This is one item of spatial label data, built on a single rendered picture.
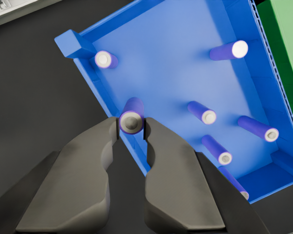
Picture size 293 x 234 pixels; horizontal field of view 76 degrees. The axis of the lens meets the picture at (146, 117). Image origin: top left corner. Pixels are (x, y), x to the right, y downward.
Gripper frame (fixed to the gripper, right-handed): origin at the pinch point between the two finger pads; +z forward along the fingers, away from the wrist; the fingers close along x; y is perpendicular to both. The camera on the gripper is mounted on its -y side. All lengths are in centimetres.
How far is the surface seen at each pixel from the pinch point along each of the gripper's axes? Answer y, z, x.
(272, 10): -7.6, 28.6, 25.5
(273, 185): 14.4, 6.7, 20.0
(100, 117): 32, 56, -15
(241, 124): 7.3, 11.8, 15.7
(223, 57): -2.1, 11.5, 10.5
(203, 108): 3.3, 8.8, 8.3
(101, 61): -2.0, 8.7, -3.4
